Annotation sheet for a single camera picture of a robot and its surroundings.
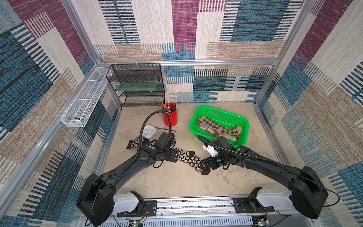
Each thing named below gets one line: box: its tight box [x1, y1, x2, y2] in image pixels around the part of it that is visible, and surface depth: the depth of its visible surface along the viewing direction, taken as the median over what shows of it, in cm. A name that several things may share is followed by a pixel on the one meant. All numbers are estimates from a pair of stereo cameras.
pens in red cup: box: [159, 100, 178, 114], surface depth 101 cm
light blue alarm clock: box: [142, 124, 157, 140], surface depth 104 cm
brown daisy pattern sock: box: [174, 148, 210, 175], surface depth 92 cm
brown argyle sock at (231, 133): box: [198, 116, 242, 141], surface depth 101 cm
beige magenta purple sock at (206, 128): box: [196, 119, 220, 137], surface depth 104 cm
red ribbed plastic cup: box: [162, 102, 178, 127], surface depth 110 cm
